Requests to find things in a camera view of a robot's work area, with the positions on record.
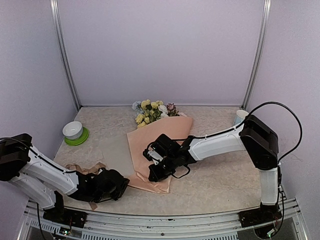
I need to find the white bowl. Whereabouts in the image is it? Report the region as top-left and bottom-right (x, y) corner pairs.
(62, 121), (83, 140)

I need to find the white rose fake flower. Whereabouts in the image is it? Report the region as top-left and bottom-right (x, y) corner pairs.
(158, 104), (169, 119)

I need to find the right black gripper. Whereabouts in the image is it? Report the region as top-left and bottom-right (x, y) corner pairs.
(148, 154), (178, 183)

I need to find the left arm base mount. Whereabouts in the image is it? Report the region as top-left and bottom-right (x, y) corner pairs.
(43, 208), (87, 229)

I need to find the green plate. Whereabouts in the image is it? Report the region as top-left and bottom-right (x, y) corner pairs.
(64, 127), (90, 147)

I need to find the aluminium frame post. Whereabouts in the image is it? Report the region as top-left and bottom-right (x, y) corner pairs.
(241, 0), (272, 110)
(50, 0), (82, 111)

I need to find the light blue mug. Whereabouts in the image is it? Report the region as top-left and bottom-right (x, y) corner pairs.
(233, 109), (249, 126)

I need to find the tan satin ribbon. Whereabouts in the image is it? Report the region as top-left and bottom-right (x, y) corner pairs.
(65, 162), (106, 211)

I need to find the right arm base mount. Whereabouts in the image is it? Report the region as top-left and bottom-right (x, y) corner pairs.
(238, 207), (282, 228)

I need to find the beige wrapping paper sheet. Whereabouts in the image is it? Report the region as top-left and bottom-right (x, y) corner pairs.
(101, 117), (195, 195)

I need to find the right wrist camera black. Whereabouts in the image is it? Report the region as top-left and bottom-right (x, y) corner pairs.
(142, 134), (181, 165)

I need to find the left aluminium frame post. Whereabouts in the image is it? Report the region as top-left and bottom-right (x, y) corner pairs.
(50, 0), (82, 111)

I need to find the right aluminium frame post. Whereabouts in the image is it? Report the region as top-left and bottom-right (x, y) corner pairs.
(241, 0), (272, 110)

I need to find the yellow rose fake flower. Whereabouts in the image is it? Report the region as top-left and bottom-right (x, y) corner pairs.
(135, 99), (164, 128)

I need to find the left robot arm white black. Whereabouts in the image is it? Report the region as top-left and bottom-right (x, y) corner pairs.
(0, 133), (130, 223)

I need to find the mauve bud fake flower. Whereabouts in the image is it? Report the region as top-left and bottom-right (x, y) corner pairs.
(166, 103), (187, 117)

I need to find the front aluminium rail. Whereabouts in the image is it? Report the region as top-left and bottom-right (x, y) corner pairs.
(23, 198), (301, 240)

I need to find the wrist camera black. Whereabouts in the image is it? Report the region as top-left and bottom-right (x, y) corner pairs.
(142, 134), (181, 165)
(96, 168), (128, 200)

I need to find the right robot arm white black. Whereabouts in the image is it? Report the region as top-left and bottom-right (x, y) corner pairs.
(143, 111), (283, 222)

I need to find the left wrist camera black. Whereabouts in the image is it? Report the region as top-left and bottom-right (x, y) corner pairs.
(96, 168), (128, 200)

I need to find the blue hydrangea fake flower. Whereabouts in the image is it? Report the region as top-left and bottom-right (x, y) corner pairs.
(131, 101), (145, 120)

